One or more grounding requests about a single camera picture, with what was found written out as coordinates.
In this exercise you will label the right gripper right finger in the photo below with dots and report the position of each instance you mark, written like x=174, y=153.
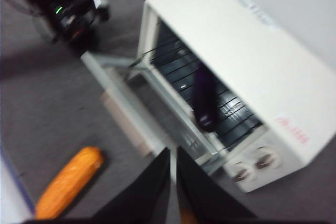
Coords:
x=199, y=195

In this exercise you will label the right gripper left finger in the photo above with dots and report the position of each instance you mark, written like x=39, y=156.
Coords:
x=147, y=195

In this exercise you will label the purple eggplant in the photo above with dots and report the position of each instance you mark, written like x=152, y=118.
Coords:
x=206, y=98

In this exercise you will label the glass oven door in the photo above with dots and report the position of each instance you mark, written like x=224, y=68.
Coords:
x=102, y=74

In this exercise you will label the oven timer knob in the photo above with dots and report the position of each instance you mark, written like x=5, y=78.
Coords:
x=242, y=174

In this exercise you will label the oven temperature knob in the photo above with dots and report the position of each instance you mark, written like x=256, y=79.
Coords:
x=265, y=161

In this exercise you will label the cream Toshiba toaster oven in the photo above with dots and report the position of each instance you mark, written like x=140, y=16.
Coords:
x=236, y=51

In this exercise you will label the orange corn cob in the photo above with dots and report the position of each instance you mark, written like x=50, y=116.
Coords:
x=68, y=182

